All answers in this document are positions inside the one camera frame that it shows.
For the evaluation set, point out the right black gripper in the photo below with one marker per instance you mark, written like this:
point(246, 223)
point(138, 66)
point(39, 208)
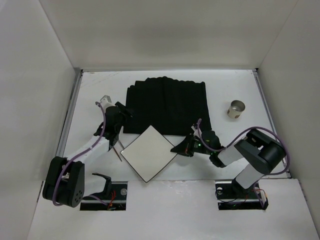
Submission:
point(189, 144)

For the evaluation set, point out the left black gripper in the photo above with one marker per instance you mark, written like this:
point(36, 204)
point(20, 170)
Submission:
point(113, 135)

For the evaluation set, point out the square white plate black rim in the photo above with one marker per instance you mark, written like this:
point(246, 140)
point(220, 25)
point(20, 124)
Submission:
point(149, 154)

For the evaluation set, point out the black cloth placemat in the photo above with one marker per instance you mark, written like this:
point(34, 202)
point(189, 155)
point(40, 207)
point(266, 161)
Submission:
point(171, 106)

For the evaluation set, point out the metal cup with paper sleeve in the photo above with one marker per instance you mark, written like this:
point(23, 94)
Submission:
point(235, 109)

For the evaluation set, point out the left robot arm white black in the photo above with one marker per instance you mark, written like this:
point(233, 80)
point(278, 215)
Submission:
point(67, 182)

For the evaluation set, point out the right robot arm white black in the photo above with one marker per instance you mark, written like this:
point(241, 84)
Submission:
point(262, 153)

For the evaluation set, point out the copper fork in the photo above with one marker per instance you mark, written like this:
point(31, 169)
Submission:
point(117, 154)

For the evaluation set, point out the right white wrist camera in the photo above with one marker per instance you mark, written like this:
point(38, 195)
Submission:
point(196, 131)

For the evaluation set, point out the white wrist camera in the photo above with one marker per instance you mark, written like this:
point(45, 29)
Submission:
point(196, 131)
point(106, 99)

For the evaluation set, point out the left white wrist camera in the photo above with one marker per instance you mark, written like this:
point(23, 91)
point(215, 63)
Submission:
point(106, 99)

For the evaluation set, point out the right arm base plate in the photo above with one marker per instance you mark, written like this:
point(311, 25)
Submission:
point(255, 198)

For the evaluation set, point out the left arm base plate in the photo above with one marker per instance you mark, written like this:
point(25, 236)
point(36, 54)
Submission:
point(113, 200)

